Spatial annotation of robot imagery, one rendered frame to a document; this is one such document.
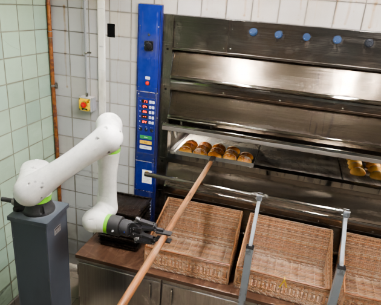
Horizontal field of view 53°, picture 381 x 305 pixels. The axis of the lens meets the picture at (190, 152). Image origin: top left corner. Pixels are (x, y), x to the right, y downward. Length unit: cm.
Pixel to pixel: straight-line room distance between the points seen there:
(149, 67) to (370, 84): 135
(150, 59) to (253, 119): 77
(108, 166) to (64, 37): 130
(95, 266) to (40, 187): 113
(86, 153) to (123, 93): 117
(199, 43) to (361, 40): 94
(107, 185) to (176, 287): 95
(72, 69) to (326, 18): 169
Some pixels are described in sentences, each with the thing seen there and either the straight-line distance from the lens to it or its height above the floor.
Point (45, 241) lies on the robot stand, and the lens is 197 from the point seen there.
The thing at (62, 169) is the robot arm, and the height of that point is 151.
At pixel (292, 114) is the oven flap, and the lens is 251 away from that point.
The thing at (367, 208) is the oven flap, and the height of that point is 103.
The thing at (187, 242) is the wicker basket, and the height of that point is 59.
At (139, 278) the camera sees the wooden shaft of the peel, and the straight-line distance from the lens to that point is 153.
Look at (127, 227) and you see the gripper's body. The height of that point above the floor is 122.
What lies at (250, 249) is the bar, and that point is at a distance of 219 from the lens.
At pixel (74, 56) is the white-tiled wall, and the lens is 287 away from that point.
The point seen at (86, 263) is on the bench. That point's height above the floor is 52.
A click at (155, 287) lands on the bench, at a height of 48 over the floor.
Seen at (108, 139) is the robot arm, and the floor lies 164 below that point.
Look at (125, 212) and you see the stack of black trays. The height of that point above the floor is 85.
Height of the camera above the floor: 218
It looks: 21 degrees down
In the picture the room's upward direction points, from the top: 4 degrees clockwise
